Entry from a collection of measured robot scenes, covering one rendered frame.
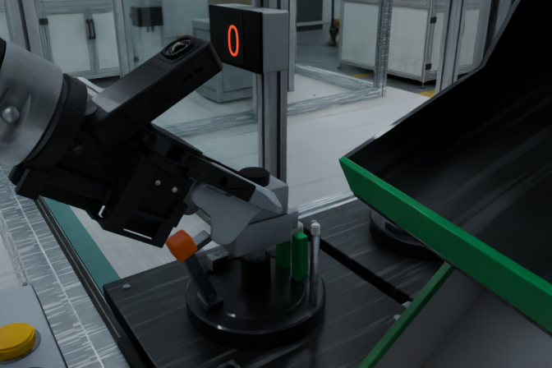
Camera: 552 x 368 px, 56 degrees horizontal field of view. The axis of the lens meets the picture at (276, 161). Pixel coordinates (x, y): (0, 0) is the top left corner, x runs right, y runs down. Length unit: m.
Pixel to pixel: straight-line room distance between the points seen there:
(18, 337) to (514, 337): 0.42
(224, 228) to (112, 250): 0.35
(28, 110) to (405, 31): 5.56
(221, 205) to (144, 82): 0.12
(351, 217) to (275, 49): 0.25
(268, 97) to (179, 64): 0.31
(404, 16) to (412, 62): 0.49
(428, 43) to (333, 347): 5.22
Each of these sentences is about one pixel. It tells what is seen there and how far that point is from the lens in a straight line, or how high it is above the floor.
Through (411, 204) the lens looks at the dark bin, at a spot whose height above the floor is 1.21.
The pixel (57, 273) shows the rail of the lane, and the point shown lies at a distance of 0.66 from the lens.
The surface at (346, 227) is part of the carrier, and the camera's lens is 0.69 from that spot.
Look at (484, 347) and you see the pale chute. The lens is 0.34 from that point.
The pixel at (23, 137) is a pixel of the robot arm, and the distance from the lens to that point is 0.36.
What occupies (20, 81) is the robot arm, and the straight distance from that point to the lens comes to 0.35.
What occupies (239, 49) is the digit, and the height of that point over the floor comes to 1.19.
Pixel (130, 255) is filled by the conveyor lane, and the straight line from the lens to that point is 0.75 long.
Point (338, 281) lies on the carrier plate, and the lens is 0.58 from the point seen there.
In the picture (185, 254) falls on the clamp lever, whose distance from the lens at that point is 0.46.
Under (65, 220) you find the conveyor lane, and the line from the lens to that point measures 0.80.
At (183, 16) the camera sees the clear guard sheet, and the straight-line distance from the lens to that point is 0.91.
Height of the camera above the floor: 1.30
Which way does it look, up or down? 22 degrees down
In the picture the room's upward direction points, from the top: straight up
